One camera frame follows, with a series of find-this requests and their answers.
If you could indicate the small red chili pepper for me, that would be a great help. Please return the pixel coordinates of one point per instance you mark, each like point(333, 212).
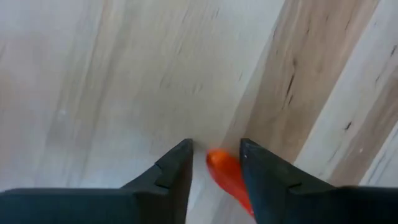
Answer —
point(225, 171)

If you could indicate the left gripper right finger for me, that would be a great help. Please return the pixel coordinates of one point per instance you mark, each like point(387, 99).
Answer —
point(295, 202)

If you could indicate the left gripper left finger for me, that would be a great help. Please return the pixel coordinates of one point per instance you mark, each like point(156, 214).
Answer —
point(140, 202)

